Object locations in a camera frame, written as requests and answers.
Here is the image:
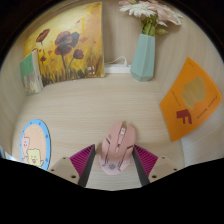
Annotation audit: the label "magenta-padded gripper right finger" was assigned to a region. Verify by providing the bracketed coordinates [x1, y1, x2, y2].
[132, 144, 180, 187]

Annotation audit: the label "white power strip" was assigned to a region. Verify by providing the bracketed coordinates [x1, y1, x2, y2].
[103, 63, 133, 74]

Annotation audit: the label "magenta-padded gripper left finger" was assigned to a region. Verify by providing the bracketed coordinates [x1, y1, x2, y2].
[49, 143, 97, 188]

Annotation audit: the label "orange booklet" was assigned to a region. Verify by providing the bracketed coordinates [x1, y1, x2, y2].
[159, 56, 223, 143]

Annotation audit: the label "white and pink flowers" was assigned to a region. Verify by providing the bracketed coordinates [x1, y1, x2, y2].
[118, 0, 184, 37]

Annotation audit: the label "teal faceted vase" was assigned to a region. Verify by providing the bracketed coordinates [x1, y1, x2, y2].
[129, 33, 156, 83]

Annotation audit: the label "green covered book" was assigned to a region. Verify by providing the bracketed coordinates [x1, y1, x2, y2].
[19, 49, 44, 97]

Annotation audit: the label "white cable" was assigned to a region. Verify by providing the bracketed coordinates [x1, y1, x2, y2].
[106, 55, 129, 68]

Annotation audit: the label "yellow poppy flower painting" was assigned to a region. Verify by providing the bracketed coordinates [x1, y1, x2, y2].
[23, 1, 105, 87]

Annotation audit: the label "round blue-rimmed cartoon mouse pad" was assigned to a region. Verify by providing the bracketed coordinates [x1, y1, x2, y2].
[19, 119, 52, 171]

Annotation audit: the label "pink computer mouse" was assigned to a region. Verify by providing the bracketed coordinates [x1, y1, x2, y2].
[98, 120, 137, 176]

